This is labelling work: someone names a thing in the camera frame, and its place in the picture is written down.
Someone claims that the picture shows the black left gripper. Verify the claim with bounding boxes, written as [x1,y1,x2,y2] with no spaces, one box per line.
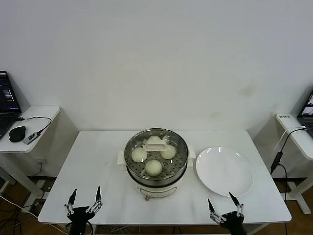
[64,186,103,235]

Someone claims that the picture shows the black usb hub cable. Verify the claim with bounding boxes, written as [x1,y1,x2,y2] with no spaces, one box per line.
[16,116,52,135]

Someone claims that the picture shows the white side table with mouse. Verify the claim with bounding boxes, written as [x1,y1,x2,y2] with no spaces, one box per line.
[0,105,61,213]

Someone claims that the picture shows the black cable with adapter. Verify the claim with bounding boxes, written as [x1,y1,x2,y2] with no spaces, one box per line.
[270,126,306,201]

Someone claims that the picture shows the stainless steel steamer basket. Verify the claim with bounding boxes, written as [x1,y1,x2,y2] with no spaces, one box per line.
[117,127,196,182]

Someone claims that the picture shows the black open laptop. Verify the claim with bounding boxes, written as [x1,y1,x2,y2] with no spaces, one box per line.
[0,70,22,141]

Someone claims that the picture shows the round glass pot lid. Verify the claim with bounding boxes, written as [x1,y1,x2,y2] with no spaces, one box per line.
[124,127,189,181]

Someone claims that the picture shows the white cables under table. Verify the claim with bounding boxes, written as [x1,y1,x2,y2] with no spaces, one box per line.
[107,226,130,235]

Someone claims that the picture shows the white flat cable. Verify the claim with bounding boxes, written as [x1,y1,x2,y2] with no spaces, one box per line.
[273,126,306,150]

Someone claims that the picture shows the round white plate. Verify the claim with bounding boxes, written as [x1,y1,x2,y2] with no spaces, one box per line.
[195,146,254,197]

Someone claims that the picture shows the white side table with label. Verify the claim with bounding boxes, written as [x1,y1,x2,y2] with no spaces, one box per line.
[275,113,313,214]

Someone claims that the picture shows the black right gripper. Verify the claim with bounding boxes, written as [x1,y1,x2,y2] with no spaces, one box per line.
[207,191,247,235]

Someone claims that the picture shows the dark grey open laptop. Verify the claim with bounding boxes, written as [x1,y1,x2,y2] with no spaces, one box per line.
[297,89,313,137]

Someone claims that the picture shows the black computer mouse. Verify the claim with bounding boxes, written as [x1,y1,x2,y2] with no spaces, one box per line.
[9,126,26,143]

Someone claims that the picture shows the cream electric cooker base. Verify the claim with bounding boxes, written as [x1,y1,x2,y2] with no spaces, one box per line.
[126,166,188,202]

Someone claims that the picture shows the grey usb hub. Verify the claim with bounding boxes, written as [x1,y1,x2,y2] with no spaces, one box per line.
[22,131,42,145]

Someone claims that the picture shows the white floor cable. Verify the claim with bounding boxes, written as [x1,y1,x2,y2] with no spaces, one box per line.
[0,194,39,217]

